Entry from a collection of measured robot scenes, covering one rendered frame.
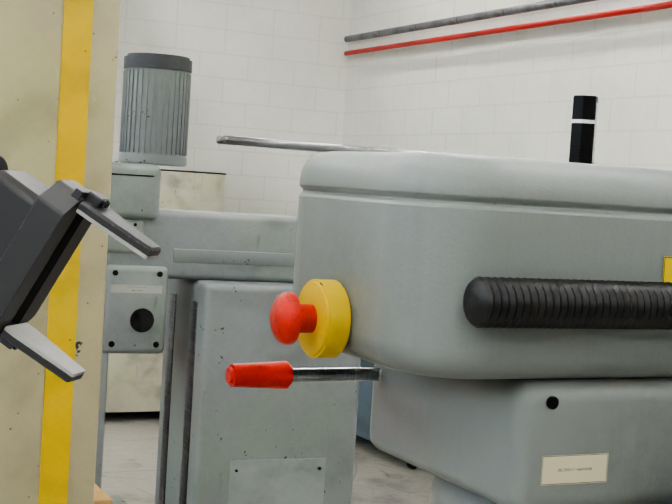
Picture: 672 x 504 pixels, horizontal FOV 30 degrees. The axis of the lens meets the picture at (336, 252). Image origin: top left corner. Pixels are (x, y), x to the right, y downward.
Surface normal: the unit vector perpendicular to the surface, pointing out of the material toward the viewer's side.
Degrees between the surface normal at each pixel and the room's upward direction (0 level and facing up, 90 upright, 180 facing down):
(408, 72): 90
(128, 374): 90
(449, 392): 90
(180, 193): 90
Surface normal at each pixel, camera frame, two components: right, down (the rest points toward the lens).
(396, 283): -0.73, -0.01
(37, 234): -0.24, 0.04
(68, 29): 0.43, 0.07
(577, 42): -0.90, -0.04
